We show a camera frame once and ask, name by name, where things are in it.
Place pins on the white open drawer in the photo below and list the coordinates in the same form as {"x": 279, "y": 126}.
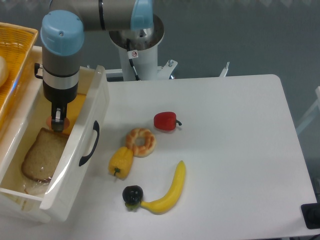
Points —
{"x": 63, "y": 188}

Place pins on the brown bread slice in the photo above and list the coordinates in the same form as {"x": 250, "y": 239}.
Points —
{"x": 41, "y": 160}

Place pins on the yellow banana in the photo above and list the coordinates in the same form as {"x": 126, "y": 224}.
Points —
{"x": 169, "y": 200}

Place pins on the red bell pepper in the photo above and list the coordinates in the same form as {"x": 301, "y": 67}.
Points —
{"x": 166, "y": 121}

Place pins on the dark purple mangosteen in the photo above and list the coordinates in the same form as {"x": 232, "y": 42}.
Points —
{"x": 132, "y": 196}

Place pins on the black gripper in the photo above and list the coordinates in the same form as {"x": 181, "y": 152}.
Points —
{"x": 59, "y": 99}

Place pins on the yellow bell pepper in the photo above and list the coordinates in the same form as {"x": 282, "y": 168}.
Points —
{"x": 121, "y": 162}

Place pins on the glazed bagel donut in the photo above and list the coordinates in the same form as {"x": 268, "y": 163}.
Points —
{"x": 141, "y": 150}

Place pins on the black device at edge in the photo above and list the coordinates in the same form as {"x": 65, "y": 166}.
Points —
{"x": 311, "y": 215}

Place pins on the black drawer handle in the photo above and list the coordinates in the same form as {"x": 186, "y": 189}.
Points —
{"x": 93, "y": 144}

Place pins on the brown egg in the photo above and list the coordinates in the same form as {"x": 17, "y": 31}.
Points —
{"x": 65, "y": 124}

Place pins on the yellow wicker basket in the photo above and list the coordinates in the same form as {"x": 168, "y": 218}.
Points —
{"x": 16, "y": 43}

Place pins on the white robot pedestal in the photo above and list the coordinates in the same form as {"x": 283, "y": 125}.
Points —
{"x": 138, "y": 53}

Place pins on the white bun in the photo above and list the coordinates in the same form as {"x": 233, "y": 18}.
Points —
{"x": 4, "y": 71}

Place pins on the orange cheese slice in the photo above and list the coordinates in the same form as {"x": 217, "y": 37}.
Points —
{"x": 73, "y": 111}

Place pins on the white drawer cabinet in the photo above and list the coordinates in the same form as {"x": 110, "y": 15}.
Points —
{"x": 21, "y": 197}

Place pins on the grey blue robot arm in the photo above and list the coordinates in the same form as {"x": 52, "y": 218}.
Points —
{"x": 62, "y": 35}

